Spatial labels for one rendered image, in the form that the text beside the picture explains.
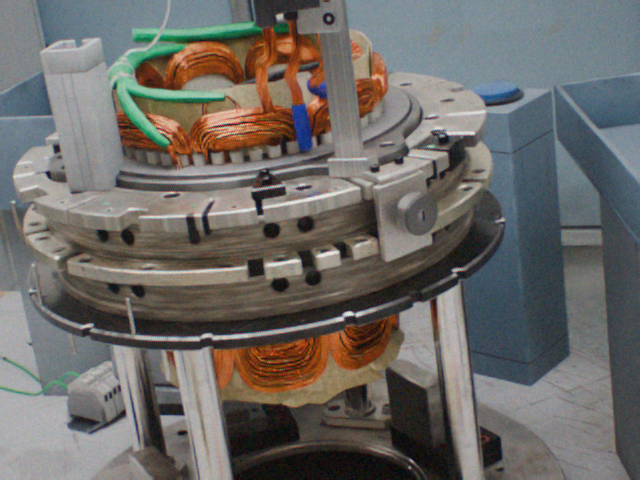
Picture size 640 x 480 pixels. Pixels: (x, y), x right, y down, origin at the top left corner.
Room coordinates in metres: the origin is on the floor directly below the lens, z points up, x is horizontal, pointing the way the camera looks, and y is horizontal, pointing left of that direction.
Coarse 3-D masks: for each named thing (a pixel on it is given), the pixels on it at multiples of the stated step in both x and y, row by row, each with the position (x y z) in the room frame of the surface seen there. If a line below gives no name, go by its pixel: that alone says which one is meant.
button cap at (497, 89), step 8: (496, 80) 1.11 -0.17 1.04; (504, 80) 1.11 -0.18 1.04; (472, 88) 1.10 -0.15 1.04; (480, 88) 1.09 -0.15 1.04; (488, 88) 1.09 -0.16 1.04; (496, 88) 1.09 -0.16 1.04; (504, 88) 1.08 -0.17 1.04; (512, 88) 1.08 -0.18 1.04; (480, 96) 1.08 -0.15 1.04; (488, 96) 1.08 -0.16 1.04; (496, 96) 1.08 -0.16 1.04; (504, 96) 1.08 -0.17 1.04
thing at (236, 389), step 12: (228, 384) 0.80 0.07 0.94; (240, 384) 0.80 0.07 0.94; (264, 384) 0.79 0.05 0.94; (276, 384) 0.79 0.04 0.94; (228, 396) 0.80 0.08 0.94; (240, 396) 0.79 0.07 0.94; (252, 396) 0.79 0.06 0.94; (264, 396) 0.79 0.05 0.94; (276, 396) 0.79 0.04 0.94; (288, 396) 0.79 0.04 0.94
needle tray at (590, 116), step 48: (576, 96) 0.99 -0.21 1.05; (624, 96) 0.99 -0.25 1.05; (576, 144) 0.93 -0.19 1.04; (624, 144) 0.95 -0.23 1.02; (624, 192) 0.79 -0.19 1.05; (624, 240) 0.85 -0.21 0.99; (624, 288) 0.86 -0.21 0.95; (624, 336) 0.87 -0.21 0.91; (624, 384) 0.88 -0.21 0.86; (624, 432) 0.89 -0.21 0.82
